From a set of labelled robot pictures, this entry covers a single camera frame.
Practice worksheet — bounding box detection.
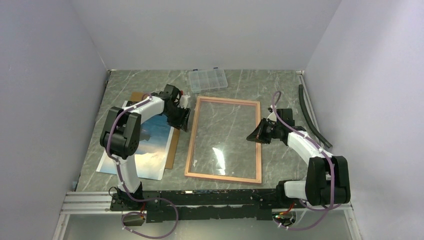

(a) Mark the sea and cloud photo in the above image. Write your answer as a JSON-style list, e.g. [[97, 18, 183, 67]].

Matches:
[[96, 100, 176, 181]]

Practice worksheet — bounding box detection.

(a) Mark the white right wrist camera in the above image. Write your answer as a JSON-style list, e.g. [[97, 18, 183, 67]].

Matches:
[[266, 105, 278, 122]]

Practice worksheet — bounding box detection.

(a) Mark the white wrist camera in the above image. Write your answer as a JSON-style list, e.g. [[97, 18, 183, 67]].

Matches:
[[178, 90, 191, 109], [266, 105, 278, 122]]

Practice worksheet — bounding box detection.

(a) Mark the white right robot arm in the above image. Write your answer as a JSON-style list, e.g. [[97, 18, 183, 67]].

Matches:
[[246, 108, 351, 208]]

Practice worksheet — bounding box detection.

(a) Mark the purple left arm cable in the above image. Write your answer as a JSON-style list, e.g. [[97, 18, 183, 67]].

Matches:
[[105, 93, 180, 239]]

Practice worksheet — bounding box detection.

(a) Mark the black rubber hose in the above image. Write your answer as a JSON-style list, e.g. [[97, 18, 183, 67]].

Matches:
[[298, 84, 333, 149]]

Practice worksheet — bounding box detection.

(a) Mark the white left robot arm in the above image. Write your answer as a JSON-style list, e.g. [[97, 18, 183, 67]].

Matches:
[[99, 84, 191, 210]]

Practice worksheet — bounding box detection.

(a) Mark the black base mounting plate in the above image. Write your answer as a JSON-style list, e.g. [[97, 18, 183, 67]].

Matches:
[[109, 188, 302, 223]]

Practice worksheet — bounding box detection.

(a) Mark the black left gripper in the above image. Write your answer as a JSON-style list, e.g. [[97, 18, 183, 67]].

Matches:
[[164, 104, 191, 133]]

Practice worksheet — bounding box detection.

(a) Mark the brown backing board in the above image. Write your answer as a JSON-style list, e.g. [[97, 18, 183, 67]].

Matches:
[[129, 92, 182, 170]]

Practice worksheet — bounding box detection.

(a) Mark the clear plastic organizer box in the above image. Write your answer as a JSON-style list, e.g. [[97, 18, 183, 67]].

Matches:
[[187, 67, 228, 94]]

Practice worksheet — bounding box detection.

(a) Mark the aluminium rail frame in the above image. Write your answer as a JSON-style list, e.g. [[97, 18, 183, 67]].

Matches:
[[52, 70, 363, 240]]

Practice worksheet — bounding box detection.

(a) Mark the pink wooden picture frame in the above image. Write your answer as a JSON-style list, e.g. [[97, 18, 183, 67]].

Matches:
[[184, 96, 262, 184]]

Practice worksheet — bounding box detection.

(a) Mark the clear acrylic sheet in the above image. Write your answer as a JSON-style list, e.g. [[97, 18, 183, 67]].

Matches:
[[189, 100, 257, 179]]

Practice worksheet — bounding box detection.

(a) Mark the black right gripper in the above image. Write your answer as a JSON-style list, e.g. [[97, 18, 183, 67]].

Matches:
[[246, 117, 281, 144]]

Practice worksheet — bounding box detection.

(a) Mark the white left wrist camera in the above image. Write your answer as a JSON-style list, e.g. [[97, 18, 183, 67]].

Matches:
[[178, 90, 191, 109]]

